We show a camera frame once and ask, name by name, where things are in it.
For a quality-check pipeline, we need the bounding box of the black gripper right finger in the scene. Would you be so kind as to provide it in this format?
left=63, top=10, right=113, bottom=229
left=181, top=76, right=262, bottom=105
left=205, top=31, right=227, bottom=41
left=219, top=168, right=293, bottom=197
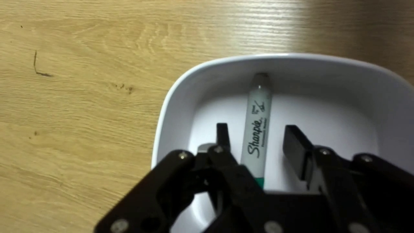
left=282, top=124, right=414, bottom=233

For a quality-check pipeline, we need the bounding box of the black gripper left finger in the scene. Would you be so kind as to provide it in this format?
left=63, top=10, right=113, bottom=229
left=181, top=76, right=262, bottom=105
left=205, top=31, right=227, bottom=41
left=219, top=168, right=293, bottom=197
left=94, top=122, right=265, bottom=233

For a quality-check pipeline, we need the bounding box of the green capped Sharpie marker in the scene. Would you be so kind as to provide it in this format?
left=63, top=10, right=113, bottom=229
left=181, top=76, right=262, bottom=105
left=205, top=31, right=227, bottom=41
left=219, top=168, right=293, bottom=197
left=238, top=71, right=274, bottom=192

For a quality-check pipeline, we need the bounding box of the white paper bowl container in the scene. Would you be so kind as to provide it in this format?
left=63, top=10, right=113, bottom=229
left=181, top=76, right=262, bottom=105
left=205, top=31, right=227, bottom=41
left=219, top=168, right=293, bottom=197
left=150, top=52, right=414, bottom=233

